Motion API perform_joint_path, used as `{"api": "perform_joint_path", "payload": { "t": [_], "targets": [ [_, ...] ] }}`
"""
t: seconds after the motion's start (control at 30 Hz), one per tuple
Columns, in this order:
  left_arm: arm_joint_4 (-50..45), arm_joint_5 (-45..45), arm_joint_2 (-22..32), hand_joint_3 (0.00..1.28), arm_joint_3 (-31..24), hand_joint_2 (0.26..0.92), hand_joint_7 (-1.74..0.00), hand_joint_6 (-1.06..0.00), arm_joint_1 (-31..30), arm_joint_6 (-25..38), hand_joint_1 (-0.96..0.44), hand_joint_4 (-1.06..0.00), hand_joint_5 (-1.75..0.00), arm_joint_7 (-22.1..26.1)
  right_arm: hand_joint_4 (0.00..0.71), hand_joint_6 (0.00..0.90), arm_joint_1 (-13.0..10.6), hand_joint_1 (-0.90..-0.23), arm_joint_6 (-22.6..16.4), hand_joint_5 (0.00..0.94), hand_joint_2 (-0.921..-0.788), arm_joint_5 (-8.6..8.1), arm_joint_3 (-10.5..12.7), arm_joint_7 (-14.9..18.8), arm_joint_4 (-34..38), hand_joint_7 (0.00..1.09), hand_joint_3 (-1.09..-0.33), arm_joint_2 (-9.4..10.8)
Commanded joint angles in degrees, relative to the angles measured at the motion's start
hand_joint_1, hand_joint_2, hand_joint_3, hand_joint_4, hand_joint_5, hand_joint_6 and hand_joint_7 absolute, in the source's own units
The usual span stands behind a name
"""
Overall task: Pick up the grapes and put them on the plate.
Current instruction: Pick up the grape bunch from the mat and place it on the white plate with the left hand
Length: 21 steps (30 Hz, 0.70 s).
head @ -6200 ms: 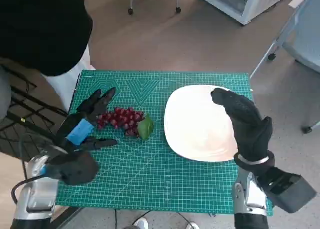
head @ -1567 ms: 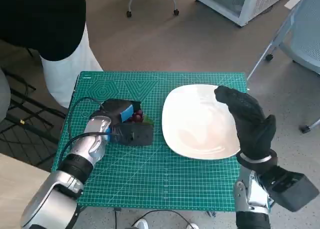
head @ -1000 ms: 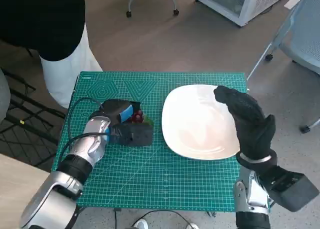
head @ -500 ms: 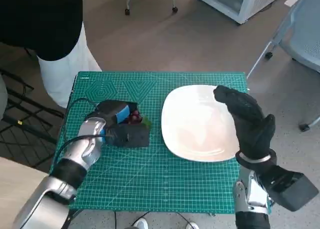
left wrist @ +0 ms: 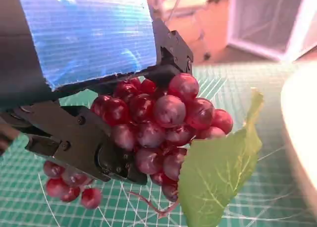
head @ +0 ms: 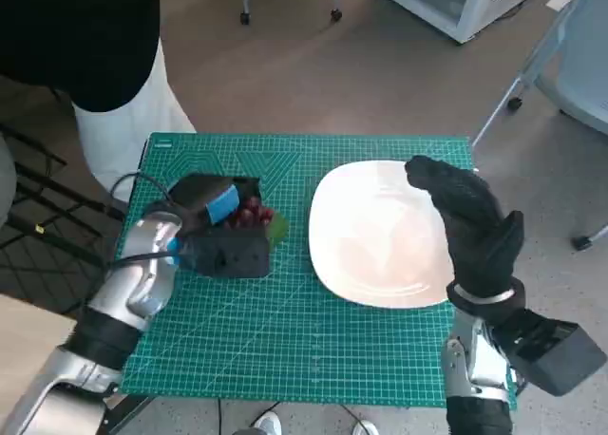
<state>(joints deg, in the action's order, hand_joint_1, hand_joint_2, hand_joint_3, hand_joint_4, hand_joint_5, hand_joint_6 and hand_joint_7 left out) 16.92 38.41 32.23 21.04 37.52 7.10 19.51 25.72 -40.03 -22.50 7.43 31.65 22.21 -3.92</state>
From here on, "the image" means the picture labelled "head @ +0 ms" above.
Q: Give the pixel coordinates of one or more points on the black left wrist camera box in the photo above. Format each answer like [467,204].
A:
[228,257]

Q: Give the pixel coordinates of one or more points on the light blue chair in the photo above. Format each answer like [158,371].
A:
[579,64]

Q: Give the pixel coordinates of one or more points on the white glass-door cabinet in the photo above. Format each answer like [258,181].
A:
[475,10]

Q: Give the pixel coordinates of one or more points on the white foot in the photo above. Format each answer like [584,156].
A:
[366,429]
[269,424]

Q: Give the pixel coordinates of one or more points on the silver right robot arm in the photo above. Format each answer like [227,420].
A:
[475,368]

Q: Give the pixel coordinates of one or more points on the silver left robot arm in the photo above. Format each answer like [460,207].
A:
[138,283]

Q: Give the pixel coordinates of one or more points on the rolling chair base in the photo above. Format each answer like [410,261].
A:
[244,19]

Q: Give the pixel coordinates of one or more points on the person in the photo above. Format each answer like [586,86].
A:
[71,36]

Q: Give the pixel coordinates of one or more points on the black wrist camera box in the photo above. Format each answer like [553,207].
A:
[228,257]
[556,359]

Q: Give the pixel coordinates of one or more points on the red toy grapes with leaf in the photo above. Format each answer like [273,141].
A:
[252,214]

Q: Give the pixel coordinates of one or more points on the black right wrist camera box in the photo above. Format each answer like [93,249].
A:
[556,359]

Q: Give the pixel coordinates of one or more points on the green cutting mat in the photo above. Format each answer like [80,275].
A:
[294,330]

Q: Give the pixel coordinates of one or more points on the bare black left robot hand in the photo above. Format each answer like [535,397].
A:
[199,197]

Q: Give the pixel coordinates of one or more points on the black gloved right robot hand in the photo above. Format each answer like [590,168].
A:
[480,226]

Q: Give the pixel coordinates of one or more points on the white plate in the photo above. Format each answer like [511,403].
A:
[375,235]

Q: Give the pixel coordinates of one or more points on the wooden board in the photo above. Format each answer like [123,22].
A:
[24,340]

